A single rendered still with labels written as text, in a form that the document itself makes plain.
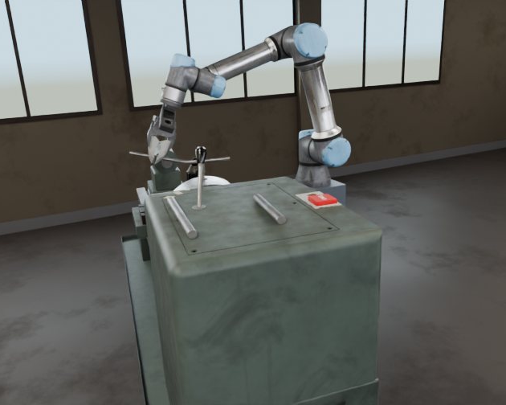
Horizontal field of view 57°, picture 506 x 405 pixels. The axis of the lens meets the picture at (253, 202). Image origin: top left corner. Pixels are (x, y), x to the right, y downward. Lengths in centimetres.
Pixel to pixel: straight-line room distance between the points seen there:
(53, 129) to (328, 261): 439
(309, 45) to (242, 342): 106
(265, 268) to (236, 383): 27
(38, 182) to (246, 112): 242
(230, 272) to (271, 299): 12
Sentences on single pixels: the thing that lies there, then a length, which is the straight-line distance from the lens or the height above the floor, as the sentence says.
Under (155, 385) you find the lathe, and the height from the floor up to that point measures 54.
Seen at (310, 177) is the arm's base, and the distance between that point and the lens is 196.
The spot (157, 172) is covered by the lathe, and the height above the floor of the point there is 102.
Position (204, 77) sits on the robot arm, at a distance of 159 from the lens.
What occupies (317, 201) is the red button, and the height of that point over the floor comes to 127.
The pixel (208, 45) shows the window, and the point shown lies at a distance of 543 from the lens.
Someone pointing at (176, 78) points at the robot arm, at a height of 158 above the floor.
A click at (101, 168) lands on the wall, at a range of 529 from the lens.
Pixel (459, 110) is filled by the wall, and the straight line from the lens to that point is 771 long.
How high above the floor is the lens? 164
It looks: 18 degrees down
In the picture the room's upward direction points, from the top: 3 degrees counter-clockwise
